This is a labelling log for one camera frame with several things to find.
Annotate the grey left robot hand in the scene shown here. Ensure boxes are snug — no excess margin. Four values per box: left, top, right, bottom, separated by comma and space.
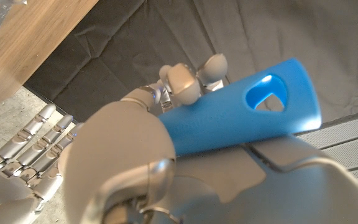
57, 52, 358, 224

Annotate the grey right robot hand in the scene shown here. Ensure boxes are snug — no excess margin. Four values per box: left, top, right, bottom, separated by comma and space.
0, 104, 84, 224

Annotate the lint roller with blue handle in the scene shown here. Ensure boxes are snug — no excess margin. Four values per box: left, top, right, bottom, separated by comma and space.
158, 58, 323, 157

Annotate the black fabric backdrop curtain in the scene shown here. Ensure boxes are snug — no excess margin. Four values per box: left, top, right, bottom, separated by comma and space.
23, 0, 358, 126

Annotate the grey perforated panel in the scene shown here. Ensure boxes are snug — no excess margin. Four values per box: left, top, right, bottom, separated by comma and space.
293, 107, 358, 203

